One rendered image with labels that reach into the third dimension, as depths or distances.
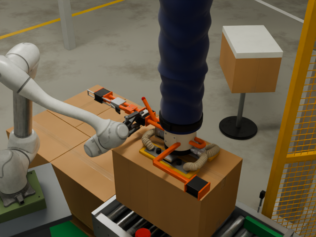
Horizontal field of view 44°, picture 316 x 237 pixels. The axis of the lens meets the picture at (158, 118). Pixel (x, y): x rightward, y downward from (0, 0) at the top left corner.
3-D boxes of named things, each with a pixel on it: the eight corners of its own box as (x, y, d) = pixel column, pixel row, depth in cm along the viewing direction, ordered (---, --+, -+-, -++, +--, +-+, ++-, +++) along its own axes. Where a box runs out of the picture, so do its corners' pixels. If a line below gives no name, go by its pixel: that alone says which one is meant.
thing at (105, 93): (113, 98, 243) (112, 91, 240) (104, 103, 238) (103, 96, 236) (103, 93, 248) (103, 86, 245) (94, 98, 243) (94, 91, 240)
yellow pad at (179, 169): (200, 170, 205) (200, 163, 202) (188, 181, 198) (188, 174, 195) (151, 144, 223) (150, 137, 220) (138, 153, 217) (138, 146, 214)
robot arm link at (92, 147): (110, 148, 211) (122, 142, 201) (88, 162, 202) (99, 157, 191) (99, 131, 211) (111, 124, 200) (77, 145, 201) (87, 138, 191)
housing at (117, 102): (127, 106, 236) (126, 100, 233) (118, 111, 232) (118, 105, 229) (118, 102, 240) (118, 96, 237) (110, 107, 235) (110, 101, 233)
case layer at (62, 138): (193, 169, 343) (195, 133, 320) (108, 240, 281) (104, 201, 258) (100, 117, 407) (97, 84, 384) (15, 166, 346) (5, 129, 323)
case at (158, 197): (234, 209, 236) (243, 158, 213) (196, 253, 210) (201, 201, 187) (157, 166, 267) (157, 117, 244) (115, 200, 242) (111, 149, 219)
